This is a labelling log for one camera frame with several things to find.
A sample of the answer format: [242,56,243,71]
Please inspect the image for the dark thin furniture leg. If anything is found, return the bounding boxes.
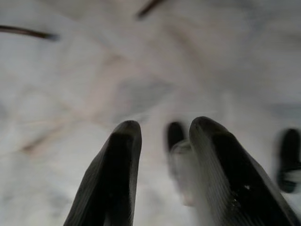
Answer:
[135,0,165,19]
[0,25,59,41]

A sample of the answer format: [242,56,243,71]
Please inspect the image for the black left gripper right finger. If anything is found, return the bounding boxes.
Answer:
[189,116,301,226]

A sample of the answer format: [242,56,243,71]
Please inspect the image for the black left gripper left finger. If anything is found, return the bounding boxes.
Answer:
[63,120,143,226]

